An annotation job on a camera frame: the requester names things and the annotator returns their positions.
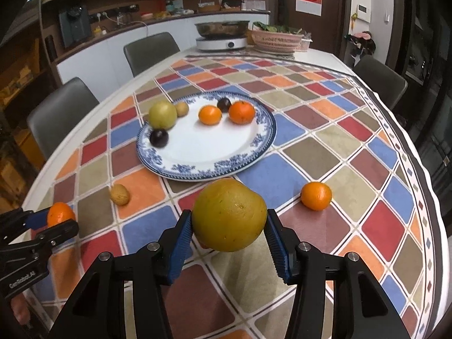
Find dark brown door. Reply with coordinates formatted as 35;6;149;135
268;0;348;61

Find grey dining chair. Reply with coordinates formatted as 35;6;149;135
27;77;100;159
123;32;181;77
353;55;408;111

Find white lower cabinets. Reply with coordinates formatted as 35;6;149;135
55;13;271;86

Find glass sliding door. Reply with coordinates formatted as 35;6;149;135
392;0;452;235

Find blue rimmed white plate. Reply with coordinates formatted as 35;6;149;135
136;91;277;182

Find steel pot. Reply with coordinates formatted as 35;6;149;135
194;20;251;40

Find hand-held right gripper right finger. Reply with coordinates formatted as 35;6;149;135
264;208;412;339

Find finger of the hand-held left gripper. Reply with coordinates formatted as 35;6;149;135
14;220;80;264
0;208;50;244

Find pink woven basket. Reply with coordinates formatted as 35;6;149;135
251;29;305;53

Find person's left hand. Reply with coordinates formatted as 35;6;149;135
10;290;34;325

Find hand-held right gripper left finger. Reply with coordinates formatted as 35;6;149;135
47;209;194;339

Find green leafy vegetables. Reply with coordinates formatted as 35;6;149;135
252;21;304;36

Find white induction cooker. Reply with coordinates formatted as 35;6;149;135
196;35;248;52

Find black countertop appliance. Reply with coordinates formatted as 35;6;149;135
58;5;92;49

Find black thermos bottle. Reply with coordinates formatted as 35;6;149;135
45;35;58;63

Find large orange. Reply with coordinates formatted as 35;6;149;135
228;101;256;124

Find small orange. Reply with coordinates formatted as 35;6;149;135
198;105;223;126
47;202;76;228
300;181;333;212

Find yellow-green pomelo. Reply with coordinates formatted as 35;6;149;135
147;101;178;130
191;177;268;253

